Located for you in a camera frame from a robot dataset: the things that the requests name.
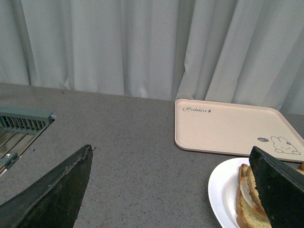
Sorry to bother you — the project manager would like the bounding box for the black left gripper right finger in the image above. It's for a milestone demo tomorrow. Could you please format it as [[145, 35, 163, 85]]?
[[249, 146, 304, 228]]

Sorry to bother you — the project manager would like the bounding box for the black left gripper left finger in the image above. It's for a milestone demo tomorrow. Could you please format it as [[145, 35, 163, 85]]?
[[0, 144, 93, 228]]

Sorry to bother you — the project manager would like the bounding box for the bread slice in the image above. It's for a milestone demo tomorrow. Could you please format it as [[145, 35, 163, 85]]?
[[246, 166, 266, 217], [236, 164, 271, 228]]

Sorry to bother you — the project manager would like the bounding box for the white round plate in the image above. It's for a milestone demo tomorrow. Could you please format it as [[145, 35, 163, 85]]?
[[208, 158, 249, 228]]

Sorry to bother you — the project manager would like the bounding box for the fried egg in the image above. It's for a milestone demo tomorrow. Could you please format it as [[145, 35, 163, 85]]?
[[240, 176, 256, 208]]

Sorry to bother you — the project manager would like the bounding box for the green dish rack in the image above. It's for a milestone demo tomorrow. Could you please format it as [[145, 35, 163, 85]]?
[[0, 105, 56, 175]]

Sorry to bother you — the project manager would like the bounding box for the pink rabbit tray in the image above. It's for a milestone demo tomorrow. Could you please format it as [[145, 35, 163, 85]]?
[[175, 99, 304, 162]]

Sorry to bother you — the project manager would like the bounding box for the grey-white curtain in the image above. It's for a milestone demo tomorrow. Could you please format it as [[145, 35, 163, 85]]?
[[0, 0, 304, 114]]

